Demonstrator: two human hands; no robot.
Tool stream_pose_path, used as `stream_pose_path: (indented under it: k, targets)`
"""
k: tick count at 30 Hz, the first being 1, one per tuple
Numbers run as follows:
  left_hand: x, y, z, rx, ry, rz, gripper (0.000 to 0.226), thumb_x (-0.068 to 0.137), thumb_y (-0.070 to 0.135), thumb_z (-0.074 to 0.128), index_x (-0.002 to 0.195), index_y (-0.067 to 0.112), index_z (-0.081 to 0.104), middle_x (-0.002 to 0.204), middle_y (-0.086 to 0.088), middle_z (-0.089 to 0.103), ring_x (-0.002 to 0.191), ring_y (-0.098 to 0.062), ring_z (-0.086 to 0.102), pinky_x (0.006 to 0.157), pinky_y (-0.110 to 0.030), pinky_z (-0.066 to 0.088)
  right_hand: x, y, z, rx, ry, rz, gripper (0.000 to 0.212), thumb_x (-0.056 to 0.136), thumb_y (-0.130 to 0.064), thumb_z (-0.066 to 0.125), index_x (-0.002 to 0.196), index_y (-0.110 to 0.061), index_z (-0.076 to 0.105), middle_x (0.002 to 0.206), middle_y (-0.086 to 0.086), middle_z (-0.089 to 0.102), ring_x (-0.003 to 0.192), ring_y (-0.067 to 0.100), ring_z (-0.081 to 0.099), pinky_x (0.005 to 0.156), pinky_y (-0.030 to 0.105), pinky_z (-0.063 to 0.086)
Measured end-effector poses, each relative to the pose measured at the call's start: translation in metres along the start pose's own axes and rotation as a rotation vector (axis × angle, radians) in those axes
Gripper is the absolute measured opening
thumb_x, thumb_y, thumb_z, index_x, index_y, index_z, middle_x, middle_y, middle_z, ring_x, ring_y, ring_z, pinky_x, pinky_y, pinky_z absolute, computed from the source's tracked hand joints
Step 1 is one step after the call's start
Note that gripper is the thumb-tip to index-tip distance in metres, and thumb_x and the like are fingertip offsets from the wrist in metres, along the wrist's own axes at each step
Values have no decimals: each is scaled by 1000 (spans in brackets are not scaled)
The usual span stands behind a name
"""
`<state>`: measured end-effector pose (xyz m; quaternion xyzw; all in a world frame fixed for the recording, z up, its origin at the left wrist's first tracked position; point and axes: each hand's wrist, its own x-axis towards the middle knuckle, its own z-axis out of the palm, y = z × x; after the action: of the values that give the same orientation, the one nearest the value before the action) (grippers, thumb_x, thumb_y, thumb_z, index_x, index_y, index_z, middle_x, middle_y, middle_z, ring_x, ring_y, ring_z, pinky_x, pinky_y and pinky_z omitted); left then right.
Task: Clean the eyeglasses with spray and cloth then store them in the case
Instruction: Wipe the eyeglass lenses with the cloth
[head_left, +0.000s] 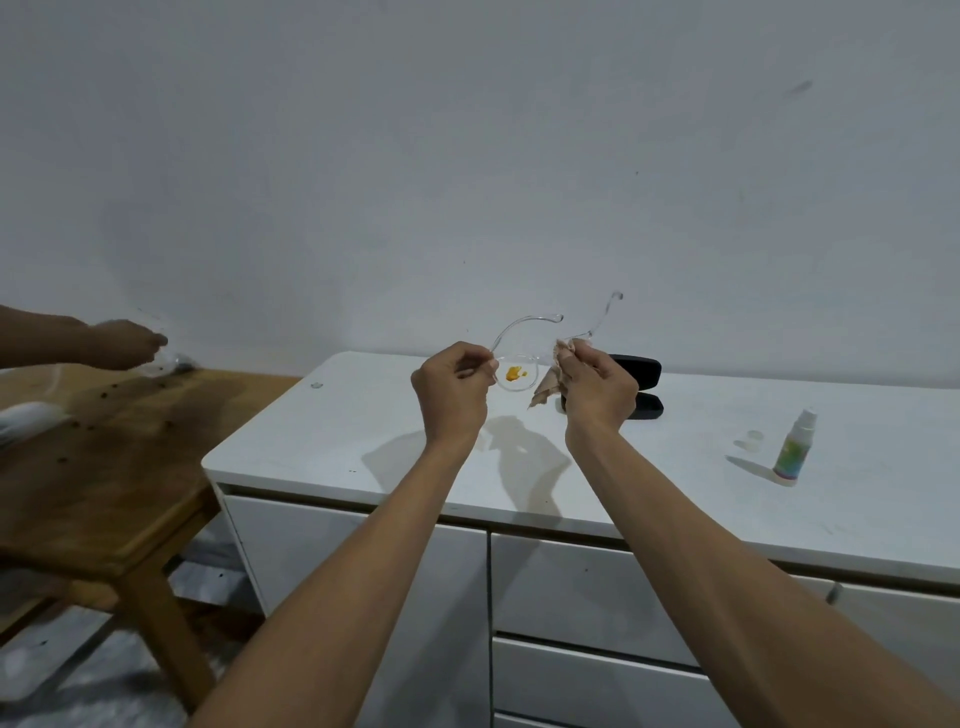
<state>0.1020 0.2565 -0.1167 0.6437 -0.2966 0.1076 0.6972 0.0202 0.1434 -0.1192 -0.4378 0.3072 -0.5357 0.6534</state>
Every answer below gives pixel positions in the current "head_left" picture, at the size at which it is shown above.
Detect person's left hand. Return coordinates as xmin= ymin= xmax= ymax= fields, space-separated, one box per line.
xmin=410 ymin=341 xmax=500 ymax=451

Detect person's right hand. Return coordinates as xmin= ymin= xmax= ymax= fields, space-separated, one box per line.
xmin=553 ymin=338 xmax=640 ymax=451

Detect beige cleaning cloth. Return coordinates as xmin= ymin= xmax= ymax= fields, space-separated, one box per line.
xmin=527 ymin=338 xmax=594 ymax=410

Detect black glasses case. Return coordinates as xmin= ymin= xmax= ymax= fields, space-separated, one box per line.
xmin=558 ymin=353 xmax=666 ymax=421

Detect clear frame eyeglasses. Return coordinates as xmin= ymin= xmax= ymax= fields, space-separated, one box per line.
xmin=491 ymin=290 xmax=625 ymax=394

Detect small green spray bottle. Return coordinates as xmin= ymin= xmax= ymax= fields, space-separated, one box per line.
xmin=771 ymin=408 xmax=819 ymax=487

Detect person's right forearm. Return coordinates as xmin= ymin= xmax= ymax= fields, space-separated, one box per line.
xmin=563 ymin=419 xmax=960 ymax=728

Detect person's left forearm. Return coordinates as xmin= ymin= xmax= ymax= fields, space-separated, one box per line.
xmin=187 ymin=434 xmax=489 ymax=728

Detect another person's forearm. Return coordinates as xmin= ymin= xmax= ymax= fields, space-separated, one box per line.
xmin=0 ymin=303 xmax=99 ymax=370

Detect white drawer cabinet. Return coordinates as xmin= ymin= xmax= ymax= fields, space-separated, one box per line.
xmin=200 ymin=350 xmax=960 ymax=728

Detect dark wooden table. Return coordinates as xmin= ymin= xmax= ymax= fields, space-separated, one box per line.
xmin=0 ymin=365 xmax=301 ymax=714

